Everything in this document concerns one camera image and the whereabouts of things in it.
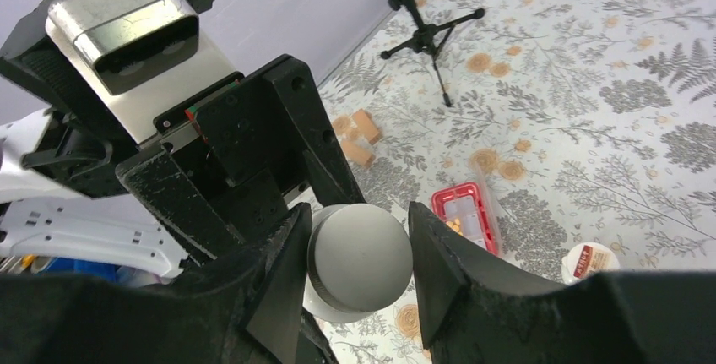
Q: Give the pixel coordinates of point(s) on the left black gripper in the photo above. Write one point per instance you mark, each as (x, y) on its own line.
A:
(255, 142)

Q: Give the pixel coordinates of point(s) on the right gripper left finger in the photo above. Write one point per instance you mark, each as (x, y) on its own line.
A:
(244, 307)

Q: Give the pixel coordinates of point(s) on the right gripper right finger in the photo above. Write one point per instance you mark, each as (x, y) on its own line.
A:
(475, 307)

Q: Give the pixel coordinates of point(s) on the red pill organizer box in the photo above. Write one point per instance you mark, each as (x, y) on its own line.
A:
(468, 209)

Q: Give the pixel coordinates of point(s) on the white orange pill bottle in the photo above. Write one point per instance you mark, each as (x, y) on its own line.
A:
(585, 259)

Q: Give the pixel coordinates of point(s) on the white dark pill bottle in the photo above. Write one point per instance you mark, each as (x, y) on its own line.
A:
(359, 261)

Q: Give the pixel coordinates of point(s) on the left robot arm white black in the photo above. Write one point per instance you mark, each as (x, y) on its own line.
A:
(60, 197)

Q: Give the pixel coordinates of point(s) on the tan block lower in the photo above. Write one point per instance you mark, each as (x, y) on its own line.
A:
(357, 154)

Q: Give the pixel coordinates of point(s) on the tan block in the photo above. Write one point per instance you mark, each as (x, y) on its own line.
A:
(367, 127)
(357, 154)

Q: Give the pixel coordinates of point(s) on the tan block upper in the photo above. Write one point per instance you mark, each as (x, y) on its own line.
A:
(367, 127)

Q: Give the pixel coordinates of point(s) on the microphone on black tripod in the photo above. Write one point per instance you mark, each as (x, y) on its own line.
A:
(428, 38)

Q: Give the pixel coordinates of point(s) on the floral patterned table mat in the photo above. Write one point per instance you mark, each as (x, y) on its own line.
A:
(588, 121)

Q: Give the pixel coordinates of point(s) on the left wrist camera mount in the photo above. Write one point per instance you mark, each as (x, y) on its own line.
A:
(119, 69)

